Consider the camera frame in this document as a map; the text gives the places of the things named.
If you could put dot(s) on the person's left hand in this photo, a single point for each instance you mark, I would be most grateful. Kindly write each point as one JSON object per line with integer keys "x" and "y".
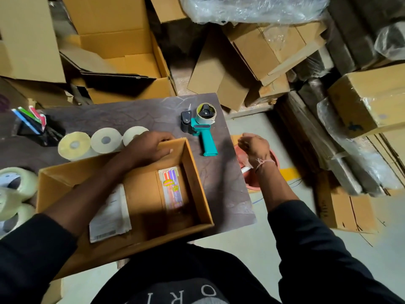
{"x": 145, "y": 148}

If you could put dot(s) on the person's right hand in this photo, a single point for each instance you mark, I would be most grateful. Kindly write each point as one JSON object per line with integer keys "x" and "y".
{"x": 256, "y": 148}

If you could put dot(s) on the white label roll brown core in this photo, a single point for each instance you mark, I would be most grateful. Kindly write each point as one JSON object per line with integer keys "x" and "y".
{"x": 133, "y": 132}

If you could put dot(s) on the brown supply box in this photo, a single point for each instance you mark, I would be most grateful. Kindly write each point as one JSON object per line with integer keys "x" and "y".
{"x": 142, "y": 199}

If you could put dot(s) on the white label sheet bundle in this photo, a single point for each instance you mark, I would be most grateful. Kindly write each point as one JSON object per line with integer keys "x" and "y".
{"x": 110, "y": 215}

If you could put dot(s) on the yellowish label roll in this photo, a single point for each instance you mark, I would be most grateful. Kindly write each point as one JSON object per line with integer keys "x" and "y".
{"x": 68, "y": 148}

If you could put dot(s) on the red pen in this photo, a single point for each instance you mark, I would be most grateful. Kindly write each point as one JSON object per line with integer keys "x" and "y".
{"x": 43, "y": 118}

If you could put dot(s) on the green pen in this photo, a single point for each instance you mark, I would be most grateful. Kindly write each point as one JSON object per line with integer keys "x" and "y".
{"x": 27, "y": 113}

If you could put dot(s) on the light blue pen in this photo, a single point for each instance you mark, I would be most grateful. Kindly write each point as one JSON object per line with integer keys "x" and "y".
{"x": 23, "y": 120}

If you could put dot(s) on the person's right forearm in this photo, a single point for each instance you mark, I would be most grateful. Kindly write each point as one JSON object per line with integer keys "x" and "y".
{"x": 278, "y": 193}

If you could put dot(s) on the person's left forearm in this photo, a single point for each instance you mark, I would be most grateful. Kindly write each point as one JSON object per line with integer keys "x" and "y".
{"x": 82, "y": 193}

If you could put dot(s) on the flat brown cardboard piece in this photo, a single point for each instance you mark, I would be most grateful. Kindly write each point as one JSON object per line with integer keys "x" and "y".
{"x": 166, "y": 7}

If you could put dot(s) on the pale wrist thread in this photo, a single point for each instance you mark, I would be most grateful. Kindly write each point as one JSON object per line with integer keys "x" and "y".
{"x": 264, "y": 163}

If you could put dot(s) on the red plastic bucket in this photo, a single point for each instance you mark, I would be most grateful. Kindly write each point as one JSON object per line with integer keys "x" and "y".
{"x": 250, "y": 182}

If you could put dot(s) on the teal tape dispenser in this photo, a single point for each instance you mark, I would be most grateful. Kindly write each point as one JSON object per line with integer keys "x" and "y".
{"x": 207, "y": 139}

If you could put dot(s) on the small brown carton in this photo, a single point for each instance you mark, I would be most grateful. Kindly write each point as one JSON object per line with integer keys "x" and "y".
{"x": 272, "y": 90}

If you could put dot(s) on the plastic wrapped dark sheet stack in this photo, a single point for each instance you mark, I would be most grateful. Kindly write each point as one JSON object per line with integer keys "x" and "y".
{"x": 316, "y": 139}

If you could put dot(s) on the folded flat brown carton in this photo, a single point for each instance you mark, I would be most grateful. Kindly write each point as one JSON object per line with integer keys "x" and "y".
{"x": 215, "y": 75}

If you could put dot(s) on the tilted brown carton plastic patch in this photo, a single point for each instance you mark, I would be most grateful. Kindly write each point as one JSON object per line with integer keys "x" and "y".
{"x": 262, "y": 50}

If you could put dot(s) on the black mesh pen holder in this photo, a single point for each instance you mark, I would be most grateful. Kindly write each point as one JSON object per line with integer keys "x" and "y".
{"x": 47, "y": 136}

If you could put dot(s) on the sealed taped carton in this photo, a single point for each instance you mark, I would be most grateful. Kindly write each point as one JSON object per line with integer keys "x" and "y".
{"x": 364, "y": 98}

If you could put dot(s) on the black printed shirt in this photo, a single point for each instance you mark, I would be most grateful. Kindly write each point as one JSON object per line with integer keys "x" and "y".
{"x": 190, "y": 272}

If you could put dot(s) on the open orange carton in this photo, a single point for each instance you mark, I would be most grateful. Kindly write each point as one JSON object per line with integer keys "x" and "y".
{"x": 114, "y": 15}

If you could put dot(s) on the clear plastic wrapped bundle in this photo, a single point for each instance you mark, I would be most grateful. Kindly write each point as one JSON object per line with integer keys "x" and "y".
{"x": 253, "y": 7}

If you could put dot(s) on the stack of grey wrapped bundles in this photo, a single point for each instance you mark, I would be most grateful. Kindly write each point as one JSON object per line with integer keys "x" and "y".
{"x": 357, "y": 28}

